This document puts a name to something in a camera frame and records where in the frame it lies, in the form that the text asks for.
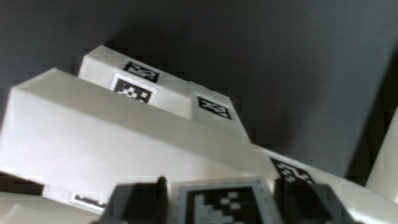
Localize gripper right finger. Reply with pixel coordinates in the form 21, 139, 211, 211
273, 179, 362, 224

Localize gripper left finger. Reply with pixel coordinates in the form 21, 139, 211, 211
94, 176, 169, 224

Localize white tagged cube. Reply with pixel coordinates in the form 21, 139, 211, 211
169, 178, 282, 224

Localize white chair back frame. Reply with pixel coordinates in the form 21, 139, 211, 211
0, 70, 398, 224

